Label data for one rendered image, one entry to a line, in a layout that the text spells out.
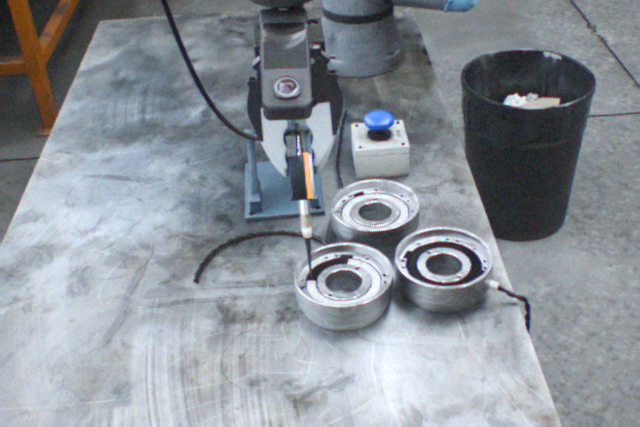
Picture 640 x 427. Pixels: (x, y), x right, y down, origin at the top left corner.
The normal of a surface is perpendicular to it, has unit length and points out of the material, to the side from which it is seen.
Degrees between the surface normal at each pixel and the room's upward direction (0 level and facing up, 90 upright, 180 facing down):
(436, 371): 0
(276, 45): 29
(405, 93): 0
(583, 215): 0
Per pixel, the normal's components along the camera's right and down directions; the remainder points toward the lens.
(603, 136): -0.06, -0.83
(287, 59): 0.03, -0.46
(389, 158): 0.04, 0.56
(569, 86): -0.92, 0.21
